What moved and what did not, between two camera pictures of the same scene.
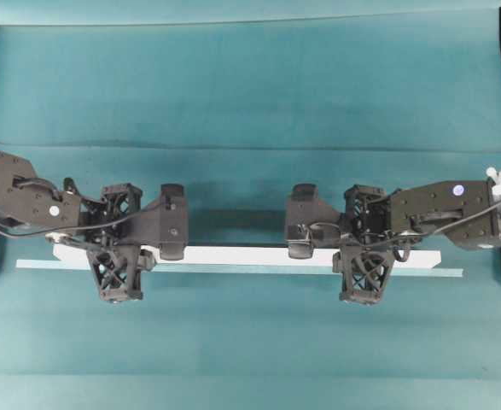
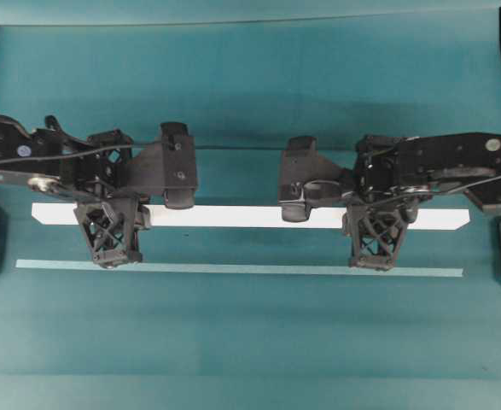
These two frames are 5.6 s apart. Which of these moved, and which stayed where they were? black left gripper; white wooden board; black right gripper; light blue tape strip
Moved: black right gripper; black left gripper; white wooden board
Stayed: light blue tape strip
